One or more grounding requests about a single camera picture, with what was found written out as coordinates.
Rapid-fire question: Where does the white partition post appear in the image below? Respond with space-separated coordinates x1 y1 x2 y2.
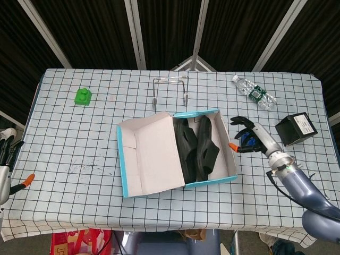
18 0 73 69
124 0 147 70
191 0 210 58
252 0 309 72

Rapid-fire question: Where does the white checkered tablecloth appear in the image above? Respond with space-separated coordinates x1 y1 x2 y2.
0 68 335 241

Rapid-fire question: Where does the metal table leg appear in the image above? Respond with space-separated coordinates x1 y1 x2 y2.
230 230 240 255

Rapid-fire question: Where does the red patterned bag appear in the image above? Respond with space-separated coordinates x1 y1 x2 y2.
50 227 114 255

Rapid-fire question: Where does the black rubber slipper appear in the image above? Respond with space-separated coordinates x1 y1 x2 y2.
173 118 199 184
195 116 220 183

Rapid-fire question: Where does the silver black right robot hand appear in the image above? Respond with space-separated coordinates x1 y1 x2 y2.
228 115 282 158

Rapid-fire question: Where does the clear plastic water bottle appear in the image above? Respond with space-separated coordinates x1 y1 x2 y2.
232 75 278 111

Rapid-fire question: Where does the small black box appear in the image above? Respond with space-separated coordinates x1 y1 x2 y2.
275 112 319 148

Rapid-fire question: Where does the blue toy brick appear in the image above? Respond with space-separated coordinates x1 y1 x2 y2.
240 132 257 149

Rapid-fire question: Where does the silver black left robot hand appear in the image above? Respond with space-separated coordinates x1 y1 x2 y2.
0 139 36 205

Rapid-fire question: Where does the brown paper bag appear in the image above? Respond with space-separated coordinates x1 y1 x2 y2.
177 228 207 241

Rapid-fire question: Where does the metal wire stand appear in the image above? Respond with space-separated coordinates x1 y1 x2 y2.
152 75 190 110

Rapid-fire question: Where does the green toy brick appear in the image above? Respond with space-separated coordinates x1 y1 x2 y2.
74 88 92 107

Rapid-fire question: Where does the white triangular post foot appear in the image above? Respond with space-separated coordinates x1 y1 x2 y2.
171 55 217 72

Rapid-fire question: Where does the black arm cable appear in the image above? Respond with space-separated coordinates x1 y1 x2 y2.
266 169 340 221

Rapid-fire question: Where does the light blue shoe box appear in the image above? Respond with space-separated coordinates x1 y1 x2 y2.
116 108 238 199

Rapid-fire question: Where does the dark blue chair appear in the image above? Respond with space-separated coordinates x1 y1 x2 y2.
113 229 221 255

